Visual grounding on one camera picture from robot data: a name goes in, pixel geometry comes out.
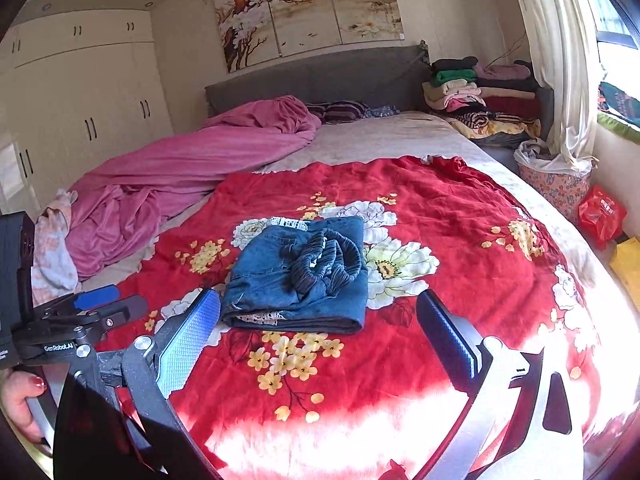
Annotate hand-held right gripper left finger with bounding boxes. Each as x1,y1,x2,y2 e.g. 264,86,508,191
52,287,223,480

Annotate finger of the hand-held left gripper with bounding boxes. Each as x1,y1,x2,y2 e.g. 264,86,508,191
72,285,121,312
97,295,150,333

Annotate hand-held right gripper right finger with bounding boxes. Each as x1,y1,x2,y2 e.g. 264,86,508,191
416,289,586,480

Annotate blue denim lace-trimmed pants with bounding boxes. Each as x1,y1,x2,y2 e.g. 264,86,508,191
220,216,371,336

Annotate person's left hand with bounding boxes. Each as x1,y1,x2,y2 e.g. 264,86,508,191
0,372,48,446

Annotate pale floral cloth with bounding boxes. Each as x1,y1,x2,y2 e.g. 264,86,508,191
31,189,83,293

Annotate red floral blanket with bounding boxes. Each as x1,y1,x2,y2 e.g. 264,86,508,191
95,155,603,480

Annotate pink blanket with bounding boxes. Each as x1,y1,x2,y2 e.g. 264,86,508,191
65,95,323,281

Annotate floral fabric laundry basket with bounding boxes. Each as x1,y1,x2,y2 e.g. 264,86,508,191
515,140,596,226

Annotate cream wardrobe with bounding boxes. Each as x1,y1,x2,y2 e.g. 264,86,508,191
0,7,173,216

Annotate yellow bag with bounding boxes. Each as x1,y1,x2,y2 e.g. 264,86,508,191
609,235,640,311

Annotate red plastic bag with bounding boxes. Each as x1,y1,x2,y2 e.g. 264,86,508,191
578,185,628,251

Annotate beige bed sheet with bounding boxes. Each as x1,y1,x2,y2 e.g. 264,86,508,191
80,110,616,311

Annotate stack of folded clothes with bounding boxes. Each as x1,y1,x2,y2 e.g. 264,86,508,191
422,56,548,148

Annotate dark striped pillow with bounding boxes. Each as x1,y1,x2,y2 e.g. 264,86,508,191
305,100,371,125

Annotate green printed bag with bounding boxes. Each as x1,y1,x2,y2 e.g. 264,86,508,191
597,80,640,143

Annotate grey upholstered headboard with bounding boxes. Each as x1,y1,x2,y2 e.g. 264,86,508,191
204,45,432,121

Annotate white curtain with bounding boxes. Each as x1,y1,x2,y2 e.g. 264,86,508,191
505,0,601,171

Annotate window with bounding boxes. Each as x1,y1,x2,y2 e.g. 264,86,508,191
580,0,640,91

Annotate floral triptych wall painting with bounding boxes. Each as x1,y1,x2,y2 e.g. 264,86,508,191
212,0,405,73

